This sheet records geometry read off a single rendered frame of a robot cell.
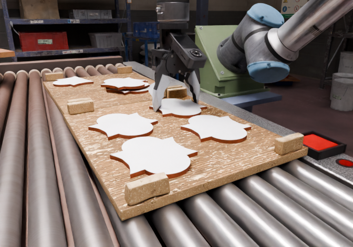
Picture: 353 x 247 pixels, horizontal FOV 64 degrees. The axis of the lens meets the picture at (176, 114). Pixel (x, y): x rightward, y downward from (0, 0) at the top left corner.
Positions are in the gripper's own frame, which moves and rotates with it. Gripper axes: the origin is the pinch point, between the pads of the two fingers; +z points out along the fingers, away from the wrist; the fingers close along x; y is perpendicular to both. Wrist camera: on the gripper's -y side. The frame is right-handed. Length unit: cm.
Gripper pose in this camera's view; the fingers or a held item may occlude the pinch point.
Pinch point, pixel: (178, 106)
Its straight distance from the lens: 71.1
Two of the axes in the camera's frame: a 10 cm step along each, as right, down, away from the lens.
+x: -8.7, 1.6, -4.7
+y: -5.0, -2.7, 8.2
